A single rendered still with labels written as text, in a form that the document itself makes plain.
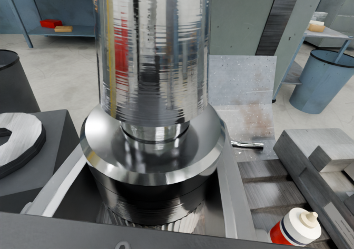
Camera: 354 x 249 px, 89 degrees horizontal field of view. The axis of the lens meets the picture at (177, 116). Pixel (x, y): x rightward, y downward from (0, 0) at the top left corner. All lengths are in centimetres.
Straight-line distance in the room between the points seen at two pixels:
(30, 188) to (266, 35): 58
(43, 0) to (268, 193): 467
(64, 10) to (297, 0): 435
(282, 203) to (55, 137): 41
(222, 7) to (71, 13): 423
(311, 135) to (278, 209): 18
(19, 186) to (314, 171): 44
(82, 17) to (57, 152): 439
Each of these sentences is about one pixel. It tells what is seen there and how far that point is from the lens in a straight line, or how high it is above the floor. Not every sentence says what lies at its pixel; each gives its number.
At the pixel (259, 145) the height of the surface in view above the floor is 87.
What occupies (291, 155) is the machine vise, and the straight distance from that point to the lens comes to 48.
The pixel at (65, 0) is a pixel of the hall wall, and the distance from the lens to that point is 460.
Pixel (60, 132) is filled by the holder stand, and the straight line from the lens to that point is 25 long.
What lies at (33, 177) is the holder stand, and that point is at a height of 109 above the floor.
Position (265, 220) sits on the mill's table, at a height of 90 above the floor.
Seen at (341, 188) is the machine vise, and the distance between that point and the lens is 44.
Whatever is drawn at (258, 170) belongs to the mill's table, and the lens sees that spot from 47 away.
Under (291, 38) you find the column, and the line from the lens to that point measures 65.
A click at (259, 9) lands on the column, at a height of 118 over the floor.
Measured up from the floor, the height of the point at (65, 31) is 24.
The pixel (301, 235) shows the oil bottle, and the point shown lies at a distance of 33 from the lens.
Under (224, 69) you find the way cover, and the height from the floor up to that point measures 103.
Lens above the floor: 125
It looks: 39 degrees down
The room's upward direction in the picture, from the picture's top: 5 degrees clockwise
